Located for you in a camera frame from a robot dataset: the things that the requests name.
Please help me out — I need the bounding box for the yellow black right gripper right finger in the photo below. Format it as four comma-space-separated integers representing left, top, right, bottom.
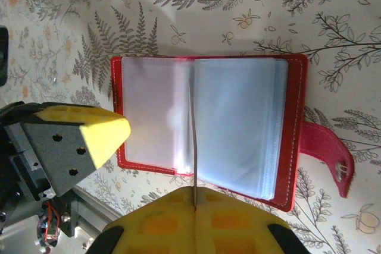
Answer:
195, 188, 312, 254

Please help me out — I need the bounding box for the aluminium extrusion rail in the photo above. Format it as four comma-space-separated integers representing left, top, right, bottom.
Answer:
59, 183, 127, 254

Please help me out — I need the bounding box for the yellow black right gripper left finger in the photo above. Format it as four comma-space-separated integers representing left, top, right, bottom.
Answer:
86, 186, 196, 254

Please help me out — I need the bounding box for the floral patterned table cover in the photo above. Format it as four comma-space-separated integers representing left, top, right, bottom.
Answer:
0, 0, 381, 254

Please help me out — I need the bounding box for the red leather card holder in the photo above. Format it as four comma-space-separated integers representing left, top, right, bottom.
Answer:
110, 53, 357, 215

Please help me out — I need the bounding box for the thin credit card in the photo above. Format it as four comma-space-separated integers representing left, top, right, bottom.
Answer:
188, 77, 199, 208

